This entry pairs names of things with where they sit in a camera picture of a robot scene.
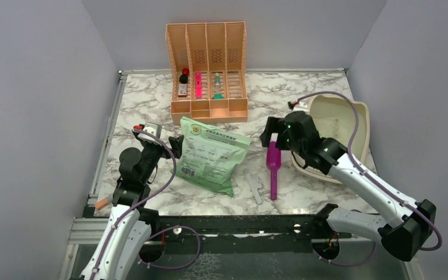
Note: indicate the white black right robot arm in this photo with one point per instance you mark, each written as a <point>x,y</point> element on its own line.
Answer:
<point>401,225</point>

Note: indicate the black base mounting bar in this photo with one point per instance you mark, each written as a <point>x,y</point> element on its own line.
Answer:
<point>236,234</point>

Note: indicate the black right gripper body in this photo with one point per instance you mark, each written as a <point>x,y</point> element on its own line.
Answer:
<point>288,143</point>

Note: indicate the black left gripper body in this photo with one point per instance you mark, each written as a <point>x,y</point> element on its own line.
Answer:
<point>153,153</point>

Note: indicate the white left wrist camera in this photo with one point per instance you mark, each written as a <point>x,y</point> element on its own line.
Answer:
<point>148,132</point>

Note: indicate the beige litter box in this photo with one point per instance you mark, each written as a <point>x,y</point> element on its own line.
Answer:
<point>335,118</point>

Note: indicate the green litter bag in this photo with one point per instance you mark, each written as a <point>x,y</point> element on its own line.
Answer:
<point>209,156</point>

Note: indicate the red and black stamp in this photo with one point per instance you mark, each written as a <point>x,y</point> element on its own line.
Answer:
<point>184,77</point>

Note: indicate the red white small box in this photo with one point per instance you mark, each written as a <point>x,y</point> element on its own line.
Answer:
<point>182,90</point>

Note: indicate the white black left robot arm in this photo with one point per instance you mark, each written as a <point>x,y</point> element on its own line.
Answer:
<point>130,223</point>

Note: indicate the orange plastic file organizer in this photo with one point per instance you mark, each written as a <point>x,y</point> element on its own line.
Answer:
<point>209,48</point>

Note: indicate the purple litter scoop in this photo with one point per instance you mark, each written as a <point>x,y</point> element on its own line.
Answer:
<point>273,163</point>

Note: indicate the green white glue stick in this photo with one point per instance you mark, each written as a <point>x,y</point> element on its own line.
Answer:
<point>217,80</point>

